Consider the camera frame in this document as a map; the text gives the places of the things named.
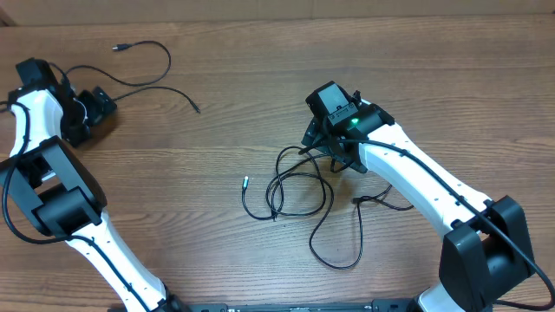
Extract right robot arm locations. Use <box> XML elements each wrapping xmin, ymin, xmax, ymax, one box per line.
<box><xmin>302</xmin><ymin>81</ymin><xmax>533</xmax><ymax>311</ymax></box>

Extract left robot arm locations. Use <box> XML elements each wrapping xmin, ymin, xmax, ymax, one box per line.
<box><xmin>1</xmin><ymin>58</ymin><xmax>187</xmax><ymax>311</ymax></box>

